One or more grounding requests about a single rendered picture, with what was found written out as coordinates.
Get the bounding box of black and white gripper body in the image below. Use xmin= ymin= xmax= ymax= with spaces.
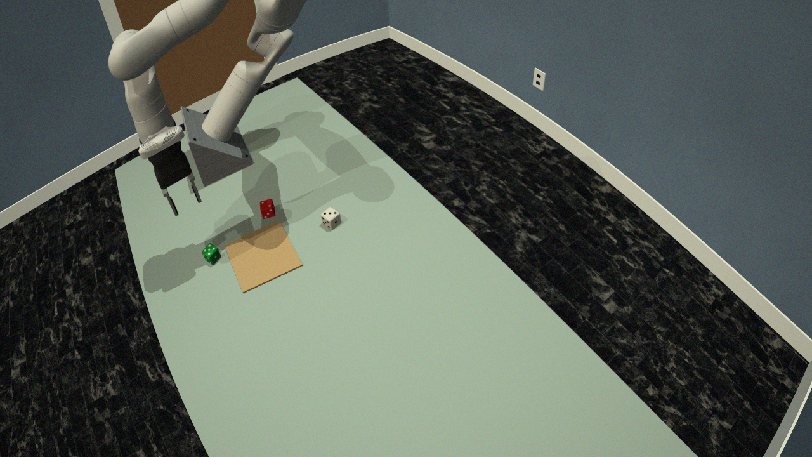
xmin=134 ymin=104 xmax=192 ymax=189

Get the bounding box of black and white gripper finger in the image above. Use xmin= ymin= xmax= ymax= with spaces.
xmin=188 ymin=172 xmax=202 ymax=203
xmin=161 ymin=188 xmax=179 ymax=216

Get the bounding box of green die with white pips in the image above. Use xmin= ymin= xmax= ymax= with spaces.
xmin=202 ymin=243 xmax=221 ymax=265

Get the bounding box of tan flat mat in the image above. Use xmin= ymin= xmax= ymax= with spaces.
xmin=225 ymin=220 xmax=303 ymax=293

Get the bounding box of red die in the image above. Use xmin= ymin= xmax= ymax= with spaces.
xmin=260 ymin=199 xmax=275 ymax=219

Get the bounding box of white die with black pips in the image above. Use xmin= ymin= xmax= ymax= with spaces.
xmin=321 ymin=207 xmax=341 ymax=230

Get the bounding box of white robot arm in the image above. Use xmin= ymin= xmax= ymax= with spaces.
xmin=108 ymin=0 xmax=307 ymax=142

